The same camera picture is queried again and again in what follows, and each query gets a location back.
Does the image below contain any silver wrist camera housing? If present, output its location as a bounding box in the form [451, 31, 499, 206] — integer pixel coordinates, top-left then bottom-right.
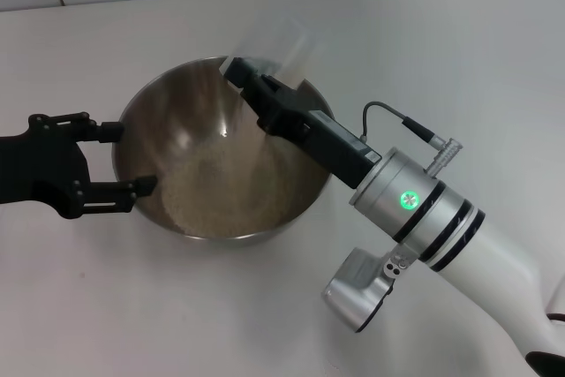
[320, 246, 407, 334]

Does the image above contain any grey cable with metal connector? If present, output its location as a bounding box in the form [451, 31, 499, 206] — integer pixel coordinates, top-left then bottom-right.
[361, 102, 464, 173]

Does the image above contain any white uncooked rice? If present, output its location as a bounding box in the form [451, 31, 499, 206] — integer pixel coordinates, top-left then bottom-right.
[156, 147, 305, 237]

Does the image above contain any clear plastic measuring cup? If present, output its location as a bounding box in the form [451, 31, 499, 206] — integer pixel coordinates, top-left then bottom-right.
[224, 17, 328, 91]

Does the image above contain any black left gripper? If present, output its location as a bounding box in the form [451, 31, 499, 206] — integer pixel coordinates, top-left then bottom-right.
[0, 111, 159, 220]

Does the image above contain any stainless steel mixing bowl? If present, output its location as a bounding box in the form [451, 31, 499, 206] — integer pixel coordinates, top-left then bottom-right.
[112, 55, 340, 248]

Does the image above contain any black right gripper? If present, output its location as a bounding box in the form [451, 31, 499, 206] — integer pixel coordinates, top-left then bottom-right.
[223, 57, 383, 189]

